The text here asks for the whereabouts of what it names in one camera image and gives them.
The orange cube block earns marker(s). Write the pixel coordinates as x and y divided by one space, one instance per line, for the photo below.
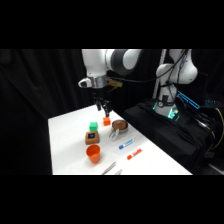
106 121

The silver metal tongs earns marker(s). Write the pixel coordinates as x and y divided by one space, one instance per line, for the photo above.
109 168

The metal measuring cup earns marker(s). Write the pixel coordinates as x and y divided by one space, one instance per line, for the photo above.
118 127

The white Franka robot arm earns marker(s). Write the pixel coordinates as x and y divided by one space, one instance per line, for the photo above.
98 63

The green cube block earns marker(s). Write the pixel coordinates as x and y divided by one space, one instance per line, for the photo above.
93 126

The blue marker pen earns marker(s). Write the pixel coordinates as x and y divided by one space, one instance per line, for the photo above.
126 144

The orange plastic cup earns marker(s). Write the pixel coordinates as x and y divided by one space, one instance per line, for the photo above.
93 154

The red marker pen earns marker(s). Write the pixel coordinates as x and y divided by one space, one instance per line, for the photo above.
134 154

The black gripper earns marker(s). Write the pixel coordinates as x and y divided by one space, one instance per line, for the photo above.
99 92

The black curtain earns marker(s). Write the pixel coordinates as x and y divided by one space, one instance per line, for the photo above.
36 100

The black robot stand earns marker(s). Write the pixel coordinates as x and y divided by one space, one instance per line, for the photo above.
173 140

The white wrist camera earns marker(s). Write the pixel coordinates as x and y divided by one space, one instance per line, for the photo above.
84 82

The brown wooden block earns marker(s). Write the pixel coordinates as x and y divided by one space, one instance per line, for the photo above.
92 138

